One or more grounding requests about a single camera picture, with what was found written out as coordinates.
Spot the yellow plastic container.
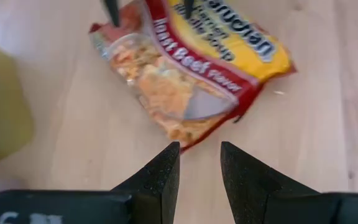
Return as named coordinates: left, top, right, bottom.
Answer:
left=0, top=34, right=34, bottom=172

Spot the red Maruchan beef noodle pack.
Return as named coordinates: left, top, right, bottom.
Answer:
left=88, top=0, right=298, bottom=154

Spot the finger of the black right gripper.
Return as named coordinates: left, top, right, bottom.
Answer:
left=183, top=0, right=195, bottom=19
left=103, top=0, right=121, bottom=28

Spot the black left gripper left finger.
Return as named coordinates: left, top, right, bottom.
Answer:
left=0, top=141, right=181, bottom=224

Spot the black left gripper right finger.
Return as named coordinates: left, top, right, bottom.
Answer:
left=221, top=141, right=358, bottom=224

